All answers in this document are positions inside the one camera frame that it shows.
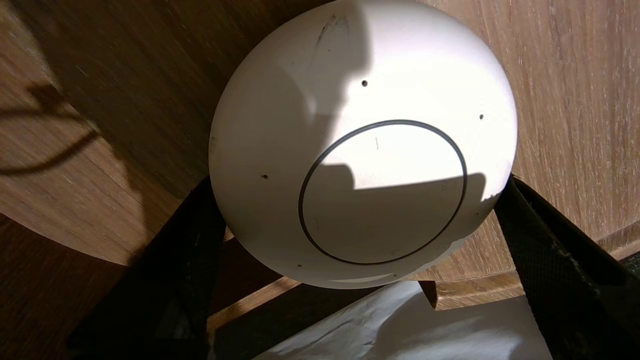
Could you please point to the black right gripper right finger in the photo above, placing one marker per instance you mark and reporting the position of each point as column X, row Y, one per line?
column 575, row 290

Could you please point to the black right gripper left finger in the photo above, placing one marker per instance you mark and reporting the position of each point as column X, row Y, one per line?
column 160, row 300

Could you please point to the curved wooden nightstand drawer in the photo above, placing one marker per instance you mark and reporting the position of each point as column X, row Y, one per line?
column 50, row 300

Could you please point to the white round dome device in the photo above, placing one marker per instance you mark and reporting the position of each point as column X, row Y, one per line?
column 350, row 125

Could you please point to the white bed sheet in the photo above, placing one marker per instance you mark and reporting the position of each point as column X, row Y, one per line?
column 400, row 330

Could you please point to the round wooden nightstand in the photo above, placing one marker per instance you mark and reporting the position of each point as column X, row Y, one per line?
column 575, row 100

